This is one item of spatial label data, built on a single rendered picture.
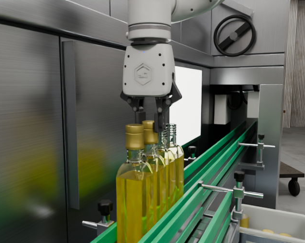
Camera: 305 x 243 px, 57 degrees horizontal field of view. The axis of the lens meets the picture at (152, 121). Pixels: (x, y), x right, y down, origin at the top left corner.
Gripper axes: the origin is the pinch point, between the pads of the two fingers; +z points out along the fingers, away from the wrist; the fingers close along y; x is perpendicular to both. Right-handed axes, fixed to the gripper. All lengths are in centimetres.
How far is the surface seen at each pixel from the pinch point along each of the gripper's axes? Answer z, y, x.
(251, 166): 31, 11, 85
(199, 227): 28.2, 6.8, 13.8
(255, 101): 3, 8, 117
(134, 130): 0.7, 0.5, -7.4
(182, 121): 7, -13, 54
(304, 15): -229, 54, 1032
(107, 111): -1.4, -12.2, 2.7
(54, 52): -13.6, -15.2, -9.9
